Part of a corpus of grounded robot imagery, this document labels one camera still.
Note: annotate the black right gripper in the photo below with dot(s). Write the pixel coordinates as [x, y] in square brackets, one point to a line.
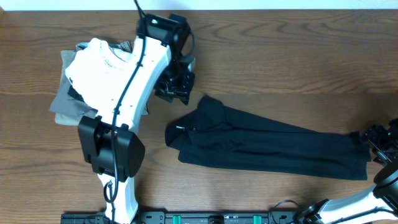
[374, 134]

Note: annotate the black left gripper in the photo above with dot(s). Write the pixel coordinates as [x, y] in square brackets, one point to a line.
[183, 94]

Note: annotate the black t-shirt with logo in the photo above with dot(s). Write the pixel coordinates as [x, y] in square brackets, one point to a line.
[215, 135]

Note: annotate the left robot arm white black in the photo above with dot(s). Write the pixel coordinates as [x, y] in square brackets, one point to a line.
[109, 141]

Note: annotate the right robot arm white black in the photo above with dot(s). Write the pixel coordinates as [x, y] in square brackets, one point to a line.
[379, 202]

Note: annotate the white folded t-shirt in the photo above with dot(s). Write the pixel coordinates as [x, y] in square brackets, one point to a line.
[99, 73]

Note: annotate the grey folded t-shirt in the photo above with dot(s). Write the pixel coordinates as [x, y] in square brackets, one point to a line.
[67, 96]

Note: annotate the black mounting rail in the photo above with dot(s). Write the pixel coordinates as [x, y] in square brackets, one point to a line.
[276, 214]

